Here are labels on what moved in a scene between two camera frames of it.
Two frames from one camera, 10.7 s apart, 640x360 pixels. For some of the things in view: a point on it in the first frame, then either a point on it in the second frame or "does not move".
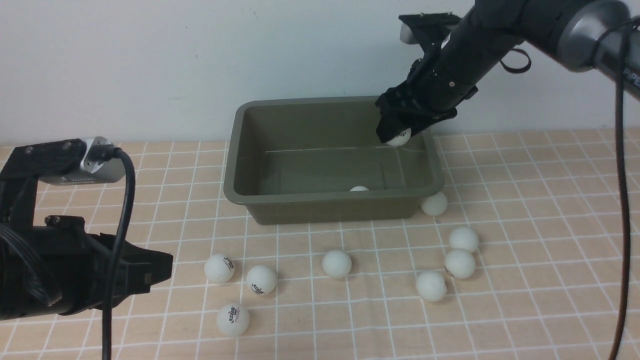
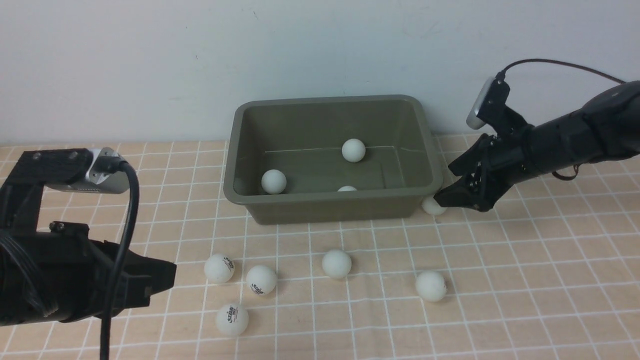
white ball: [233, 319] does not move
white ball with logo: [261, 279] does not move
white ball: [434, 205] does not move
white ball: [219, 268] does not move
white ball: [463, 237] → [273, 181]
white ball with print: [401, 138] → [353, 150]
